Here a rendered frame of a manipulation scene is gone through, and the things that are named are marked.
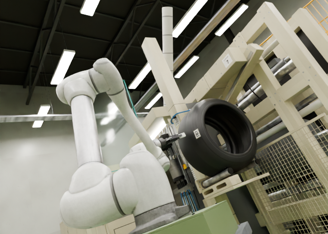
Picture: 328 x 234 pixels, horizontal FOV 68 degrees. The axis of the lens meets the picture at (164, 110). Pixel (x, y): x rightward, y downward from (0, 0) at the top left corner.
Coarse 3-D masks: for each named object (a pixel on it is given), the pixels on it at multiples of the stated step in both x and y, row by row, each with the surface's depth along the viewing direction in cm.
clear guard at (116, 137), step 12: (96, 96) 240; (108, 96) 245; (96, 108) 233; (108, 108) 238; (132, 108) 249; (96, 120) 226; (108, 120) 232; (120, 120) 237; (108, 132) 225; (120, 132) 230; (132, 132) 235; (108, 144) 219; (120, 144) 224; (132, 144) 229; (108, 156) 213; (120, 156) 218
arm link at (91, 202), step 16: (64, 80) 121; (80, 80) 119; (64, 96) 120; (80, 96) 115; (80, 112) 109; (80, 128) 104; (96, 128) 108; (80, 144) 100; (96, 144) 101; (80, 160) 96; (96, 160) 96; (80, 176) 88; (96, 176) 87; (112, 176) 88; (80, 192) 85; (96, 192) 83; (112, 192) 83; (64, 208) 83; (80, 208) 82; (96, 208) 82; (112, 208) 82; (80, 224) 83; (96, 224) 84
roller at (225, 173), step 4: (228, 168) 166; (220, 172) 173; (224, 172) 168; (228, 172) 164; (232, 172) 165; (216, 176) 175; (220, 176) 172; (224, 176) 169; (208, 180) 183; (212, 180) 179; (216, 180) 177; (204, 184) 188; (208, 184) 185
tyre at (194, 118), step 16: (192, 112) 181; (208, 112) 215; (224, 112) 211; (240, 112) 196; (192, 128) 173; (224, 128) 219; (240, 128) 208; (192, 144) 172; (208, 144) 167; (240, 144) 208; (256, 144) 185; (192, 160) 178; (208, 160) 168; (224, 160) 166; (240, 160) 170
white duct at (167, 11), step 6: (162, 12) 275; (168, 12) 271; (162, 18) 276; (168, 18) 272; (162, 24) 278; (168, 24) 273; (168, 30) 275; (168, 36) 276; (168, 42) 277; (168, 48) 278; (168, 54) 280; (168, 60) 281; (168, 66) 282
